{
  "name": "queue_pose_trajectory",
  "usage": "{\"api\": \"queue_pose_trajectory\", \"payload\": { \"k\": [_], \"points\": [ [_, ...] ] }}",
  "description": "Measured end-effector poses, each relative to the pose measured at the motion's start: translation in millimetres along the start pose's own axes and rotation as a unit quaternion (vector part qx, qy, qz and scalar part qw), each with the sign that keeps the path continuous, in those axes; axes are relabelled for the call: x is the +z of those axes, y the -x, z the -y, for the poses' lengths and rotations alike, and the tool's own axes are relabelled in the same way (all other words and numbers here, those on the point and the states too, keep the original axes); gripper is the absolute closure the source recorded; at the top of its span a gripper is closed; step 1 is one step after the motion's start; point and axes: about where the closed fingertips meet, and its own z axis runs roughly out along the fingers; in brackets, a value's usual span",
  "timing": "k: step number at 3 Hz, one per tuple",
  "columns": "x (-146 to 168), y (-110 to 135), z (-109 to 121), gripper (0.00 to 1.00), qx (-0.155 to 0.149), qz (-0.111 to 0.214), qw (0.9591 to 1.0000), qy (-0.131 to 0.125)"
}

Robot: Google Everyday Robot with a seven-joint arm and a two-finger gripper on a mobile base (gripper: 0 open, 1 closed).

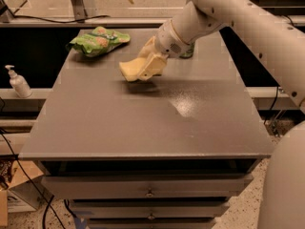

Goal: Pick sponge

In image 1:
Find grey metal bracket left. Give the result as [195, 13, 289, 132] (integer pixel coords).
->
[71, 0, 97, 21]

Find green chip bag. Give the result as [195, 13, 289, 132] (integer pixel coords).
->
[66, 27, 131, 57]

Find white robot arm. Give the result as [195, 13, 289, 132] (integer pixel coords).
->
[138, 0, 305, 229]

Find green soda can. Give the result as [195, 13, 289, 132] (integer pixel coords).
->
[180, 42, 195, 59]

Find cardboard box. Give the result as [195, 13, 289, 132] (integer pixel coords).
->
[0, 161, 51, 226]

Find black cable on ledge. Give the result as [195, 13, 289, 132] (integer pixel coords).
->
[12, 14, 111, 25]

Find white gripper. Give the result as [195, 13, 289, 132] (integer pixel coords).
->
[137, 20, 190, 81]

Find white pump bottle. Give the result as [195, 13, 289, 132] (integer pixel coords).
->
[5, 65, 31, 98]

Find top grey drawer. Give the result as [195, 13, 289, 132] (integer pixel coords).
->
[42, 174, 254, 199]

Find black floor cable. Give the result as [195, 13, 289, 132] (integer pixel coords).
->
[0, 127, 68, 229]

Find bottom grey drawer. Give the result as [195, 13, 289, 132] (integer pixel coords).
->
[88, 219, 216, 229]

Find grey drawer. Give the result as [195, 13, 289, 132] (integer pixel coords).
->
[71, 199, 229, 219]
[42, 174, 254, 199]
[88, 219, 216, 229]

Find yellow sponge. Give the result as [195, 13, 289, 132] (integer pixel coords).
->
[119, 58, 144, 82]

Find middle grey drawer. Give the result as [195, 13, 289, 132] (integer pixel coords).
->
[71, 199, 229, 219]

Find grey drawer cabinet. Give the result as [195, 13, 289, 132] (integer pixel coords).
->
[18, 27, 278, 229]

